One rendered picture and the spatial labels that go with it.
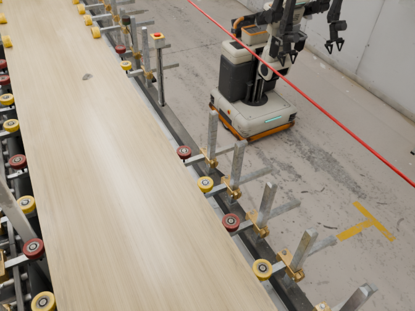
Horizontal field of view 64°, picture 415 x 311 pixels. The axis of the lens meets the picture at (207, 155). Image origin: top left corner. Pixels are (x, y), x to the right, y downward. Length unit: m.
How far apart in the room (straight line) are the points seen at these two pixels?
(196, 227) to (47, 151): 0.91
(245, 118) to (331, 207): 1.06
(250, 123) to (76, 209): 1.85
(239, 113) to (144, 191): 1.70
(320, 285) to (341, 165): 1.21
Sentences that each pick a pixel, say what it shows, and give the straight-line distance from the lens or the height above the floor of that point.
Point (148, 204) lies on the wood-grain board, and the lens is 1.58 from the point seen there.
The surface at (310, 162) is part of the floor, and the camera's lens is 3.20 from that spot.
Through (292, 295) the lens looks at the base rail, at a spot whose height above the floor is 0.70.
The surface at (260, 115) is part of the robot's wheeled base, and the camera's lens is 3.13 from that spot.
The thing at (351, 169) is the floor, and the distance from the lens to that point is 3.29.
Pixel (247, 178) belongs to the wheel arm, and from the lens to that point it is 1.81.
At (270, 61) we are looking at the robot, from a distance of 2.84.
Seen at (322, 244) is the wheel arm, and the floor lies 0.84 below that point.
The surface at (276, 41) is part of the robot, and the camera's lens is 2.69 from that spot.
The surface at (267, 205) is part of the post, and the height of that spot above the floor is 1.01.
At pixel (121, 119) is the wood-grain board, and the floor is 0.90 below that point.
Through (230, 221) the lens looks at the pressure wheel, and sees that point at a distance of 1.52.
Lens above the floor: 2.16
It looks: 45 degrees down
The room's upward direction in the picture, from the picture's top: 3 degrees clockwise
